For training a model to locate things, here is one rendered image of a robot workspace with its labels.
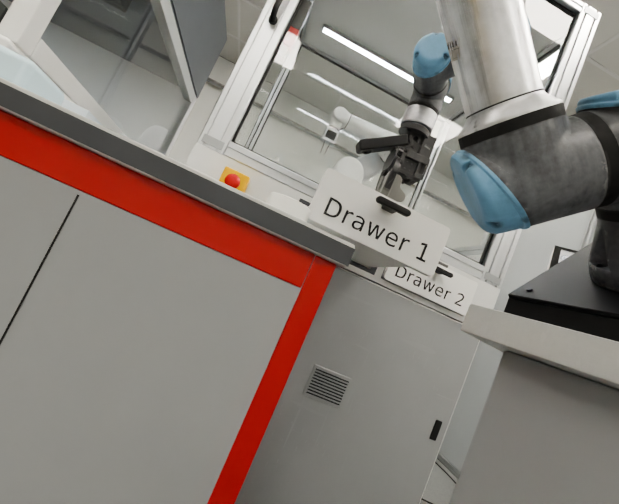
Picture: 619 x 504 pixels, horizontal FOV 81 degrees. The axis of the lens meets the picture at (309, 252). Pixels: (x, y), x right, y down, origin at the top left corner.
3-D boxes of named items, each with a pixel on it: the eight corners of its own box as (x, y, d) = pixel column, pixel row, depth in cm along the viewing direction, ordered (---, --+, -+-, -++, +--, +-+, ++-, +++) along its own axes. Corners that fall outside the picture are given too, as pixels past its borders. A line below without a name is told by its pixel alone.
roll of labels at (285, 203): (260, 221, 59) (270, 198, 59) (299, 238, 59) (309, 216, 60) (257, 212, 52) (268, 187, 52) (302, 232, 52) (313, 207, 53)
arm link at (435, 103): (422, 55, 83) (421, 78, 91) (404, 99, 83) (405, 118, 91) (457, 61, 81) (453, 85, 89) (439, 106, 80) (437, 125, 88)
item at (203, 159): (484, 332, 114) (500, 289, 115) (173, 188, 98) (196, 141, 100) (375, 303, 207) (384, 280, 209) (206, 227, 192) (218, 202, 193)
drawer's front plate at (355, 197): (432, 277, 75) (451, 229, 76) (305, 216, 70) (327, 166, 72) (428, 277, 76) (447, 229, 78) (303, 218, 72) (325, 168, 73)
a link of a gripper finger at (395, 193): (400, 217, 81) (414, 179, 82) (376, 206, 80) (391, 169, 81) (394, 219, 84) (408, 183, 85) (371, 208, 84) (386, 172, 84)
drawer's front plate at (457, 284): (466, 316, 111) (478, 283, 112) (383, 278, 106) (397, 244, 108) (462, 315, 112) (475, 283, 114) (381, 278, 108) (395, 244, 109)
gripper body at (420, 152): (422, 182, 82) (441, 134, 82) (388, 167, 81) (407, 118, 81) (408, 188, 89) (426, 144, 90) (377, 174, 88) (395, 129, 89)
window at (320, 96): (480, 265, 116) (575, 15, 127) (231, 142, 104) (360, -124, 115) (479, 265, 117) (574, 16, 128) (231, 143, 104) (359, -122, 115)
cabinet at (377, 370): (392, 595, 104) (488, 334, 113) (28, 480, 89) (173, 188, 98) (321, 440, 198) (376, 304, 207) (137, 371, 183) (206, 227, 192)
